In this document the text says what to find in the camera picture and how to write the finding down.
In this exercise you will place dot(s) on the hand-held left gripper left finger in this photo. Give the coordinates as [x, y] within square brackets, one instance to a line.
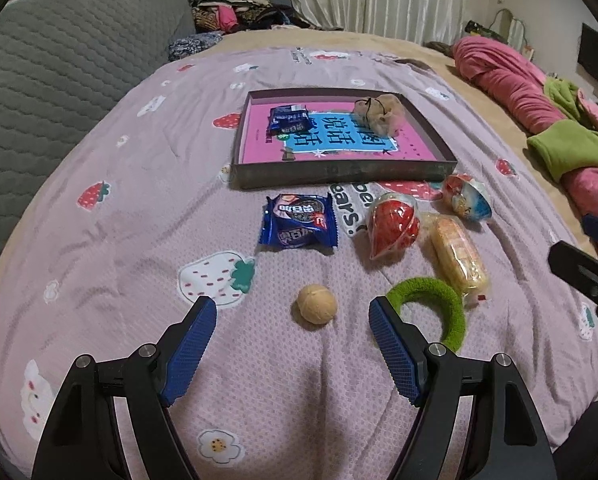
[194, 350]

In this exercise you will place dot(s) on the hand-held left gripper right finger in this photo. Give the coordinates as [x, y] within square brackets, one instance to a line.
[394, 355]

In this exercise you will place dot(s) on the green fuzzy scrunchie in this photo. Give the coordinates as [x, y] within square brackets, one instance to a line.
[446, 305]

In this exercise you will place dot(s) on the colourful round snack packet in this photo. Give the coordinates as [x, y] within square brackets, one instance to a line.
[466, 195]

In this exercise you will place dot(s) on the purple cardboard box tray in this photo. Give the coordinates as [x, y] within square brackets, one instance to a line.
[329, 175]

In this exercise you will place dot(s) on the green fleece cloth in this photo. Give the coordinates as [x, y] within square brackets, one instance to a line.
[569, 147]

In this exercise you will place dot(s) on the beige ball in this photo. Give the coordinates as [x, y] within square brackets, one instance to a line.
[317, 304]

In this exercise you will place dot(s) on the yellow cake in clear wrapper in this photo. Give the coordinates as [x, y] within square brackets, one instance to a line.
[456, 255]

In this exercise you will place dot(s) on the pink strawberry print blanket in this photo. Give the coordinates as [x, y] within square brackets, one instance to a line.
[129, 250]

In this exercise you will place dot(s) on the red snack in clear wrapper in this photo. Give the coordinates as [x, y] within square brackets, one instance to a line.
[391, 225]

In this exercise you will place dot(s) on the large blue cookie packet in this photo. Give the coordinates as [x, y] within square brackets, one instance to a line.
[299, 222]

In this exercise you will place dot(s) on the black television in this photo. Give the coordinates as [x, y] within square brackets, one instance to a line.
[594, 55]

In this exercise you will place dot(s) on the pink quilt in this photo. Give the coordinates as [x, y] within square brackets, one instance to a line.
[504, 80]

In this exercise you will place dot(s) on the dark bag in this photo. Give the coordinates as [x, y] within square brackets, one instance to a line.
[476, 30]

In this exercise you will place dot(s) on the small blue cookie packet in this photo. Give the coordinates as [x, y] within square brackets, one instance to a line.
[289, 120]

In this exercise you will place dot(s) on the beige bed sheet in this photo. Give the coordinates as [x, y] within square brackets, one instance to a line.
[379, 40]

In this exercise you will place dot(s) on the dark floral cloth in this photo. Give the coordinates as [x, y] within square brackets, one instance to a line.
[194, 45]

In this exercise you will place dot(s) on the grey quilted headboard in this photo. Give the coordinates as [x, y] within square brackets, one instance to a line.
[54, 75]

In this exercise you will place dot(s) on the pile of clothes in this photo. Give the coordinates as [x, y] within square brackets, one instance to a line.
[239, 5]

